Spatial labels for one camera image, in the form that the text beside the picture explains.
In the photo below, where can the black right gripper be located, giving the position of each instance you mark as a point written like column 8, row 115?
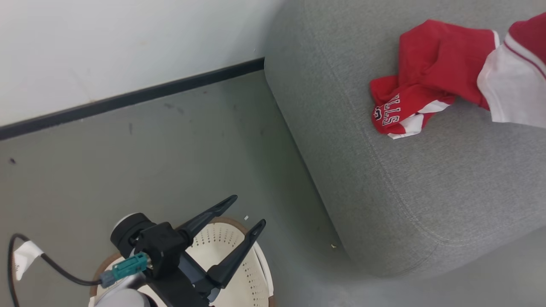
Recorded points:
column 166, row 251

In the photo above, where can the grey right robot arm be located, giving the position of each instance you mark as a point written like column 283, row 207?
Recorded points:
column 121, row 299

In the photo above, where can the white perforated laundry basket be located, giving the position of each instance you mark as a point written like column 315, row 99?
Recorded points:
column 215, row 238

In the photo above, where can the dark baseboard strip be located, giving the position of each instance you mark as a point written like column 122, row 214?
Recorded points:
column 128, row 98

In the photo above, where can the grey fabric sofa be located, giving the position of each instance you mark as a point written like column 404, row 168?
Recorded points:
column 405, row 192

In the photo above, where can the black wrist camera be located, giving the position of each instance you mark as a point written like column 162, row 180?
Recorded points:
column 126, row 232

